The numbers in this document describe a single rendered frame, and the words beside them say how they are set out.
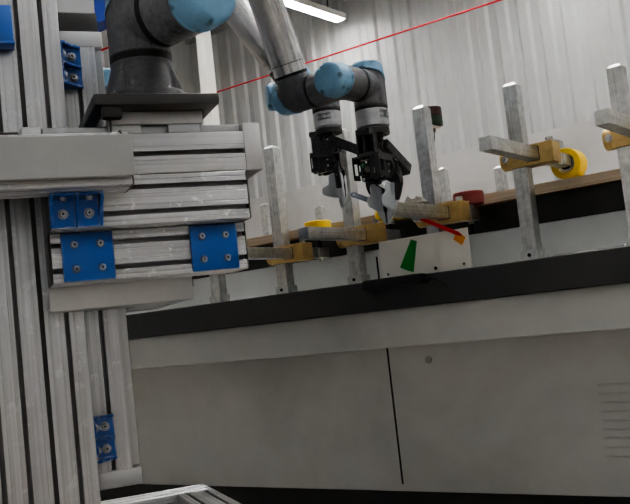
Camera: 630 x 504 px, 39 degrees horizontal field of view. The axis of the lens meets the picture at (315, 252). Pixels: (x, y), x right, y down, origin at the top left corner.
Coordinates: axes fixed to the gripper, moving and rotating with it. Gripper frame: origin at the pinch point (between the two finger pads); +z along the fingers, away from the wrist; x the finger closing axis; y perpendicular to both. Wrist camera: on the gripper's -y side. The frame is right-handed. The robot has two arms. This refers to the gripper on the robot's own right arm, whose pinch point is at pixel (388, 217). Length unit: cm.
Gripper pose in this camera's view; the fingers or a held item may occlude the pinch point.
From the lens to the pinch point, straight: 201.1
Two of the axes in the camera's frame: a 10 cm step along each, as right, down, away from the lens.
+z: 1.1, 9.9, -0.8
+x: 8.0, -1.4, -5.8
